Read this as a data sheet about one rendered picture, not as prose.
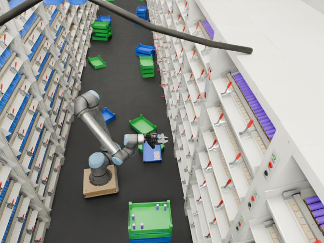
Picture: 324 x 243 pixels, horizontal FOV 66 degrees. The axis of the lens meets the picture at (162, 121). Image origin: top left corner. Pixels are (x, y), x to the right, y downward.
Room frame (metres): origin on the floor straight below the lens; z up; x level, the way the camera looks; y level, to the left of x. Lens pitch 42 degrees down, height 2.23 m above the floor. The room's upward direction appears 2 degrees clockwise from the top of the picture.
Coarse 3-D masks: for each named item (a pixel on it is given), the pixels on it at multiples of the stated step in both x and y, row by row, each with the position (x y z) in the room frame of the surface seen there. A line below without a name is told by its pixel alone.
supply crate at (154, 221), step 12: (132, 204) 0.94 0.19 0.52; (144, 204) 0.95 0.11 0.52; (156, 204) 0.96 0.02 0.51; (168, 204) 0.95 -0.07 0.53; (144, 216) 0.87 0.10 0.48; (156, 216) 0.88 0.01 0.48; (168, 216) 0.88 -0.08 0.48; (132, 228) 0.78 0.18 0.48; (144, 228) 0.79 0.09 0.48; (156, 228) 0.79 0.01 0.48; (168, 228) 0.77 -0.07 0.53
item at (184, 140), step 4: (180, 120) 1.83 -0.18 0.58; (180, 124) 1.82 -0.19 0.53; (180, 128) 1.77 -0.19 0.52; (180, 132) 1.72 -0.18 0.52; (184, 132) 1.71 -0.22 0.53; (184, 136) 1.66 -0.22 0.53; (184, 140) 1.61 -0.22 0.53; (184, 144) 1.56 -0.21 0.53; (184, 148) 1.51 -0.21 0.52; (188, 148) 1.50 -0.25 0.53; (184, 152) 1.47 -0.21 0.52; (188, 152) 1.46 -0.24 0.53; (188, 160) 1.38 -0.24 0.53; (188, 164) 1.33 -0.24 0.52; (188, 168) 1.29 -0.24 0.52; (188, 172) 1.23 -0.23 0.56
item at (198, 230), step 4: (188, 196) 1.13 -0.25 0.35; (192, 196) 1.14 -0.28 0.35; (192, 200) 1.11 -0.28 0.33; (192, 204) 1.07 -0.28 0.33; (192, 208) 1.04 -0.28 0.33; (196, 208) 1.03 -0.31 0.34; (192, 212) 1.01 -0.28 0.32; (196, 212) 0.98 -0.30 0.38; (196, 216) 0.97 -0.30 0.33; (196, 220) 0.94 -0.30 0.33; (196, 224) 0.91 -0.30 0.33; (200, 224) 0.90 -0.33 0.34; (196, 228) 0.88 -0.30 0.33; (200, 228) 0.87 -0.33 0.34; (196, 232) 0.84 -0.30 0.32; (200, 232) 0.84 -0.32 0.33; (200, 236) 0.81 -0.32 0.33; (200, 240) 0.78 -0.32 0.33
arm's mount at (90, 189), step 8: (112, 168) 1.56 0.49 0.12; (88, 176) 1.44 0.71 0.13; (112, 176) 1.45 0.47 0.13; (88, 184) 1.35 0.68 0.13; (96, 184) 1.35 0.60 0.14; (104, 184) 1.35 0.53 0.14; (112, 184) 1.36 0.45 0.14; (88, 192) 1.26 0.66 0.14; (96, 192) 1.28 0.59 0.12; (104, 192) 1.29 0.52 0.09; (112, 192) 1.31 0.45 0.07
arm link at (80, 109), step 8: (80, 96) 1.67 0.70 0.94; (80, 104) 1.60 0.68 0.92; (80, 112) 1.54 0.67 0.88; (88, 112) 1.58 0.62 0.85; (88, 120) 1.51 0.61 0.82; (96, 128) 1.48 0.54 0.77; (96, 136) 1.44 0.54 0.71; (104, 136) 1.44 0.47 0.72; (104, 144) 1.40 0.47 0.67; (112, 144) 1.40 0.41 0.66; (112, 152) 1.35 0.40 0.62; (120, 152) 1.37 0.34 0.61; (112, 160) 1.32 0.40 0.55; (120, 160) 1.31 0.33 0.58
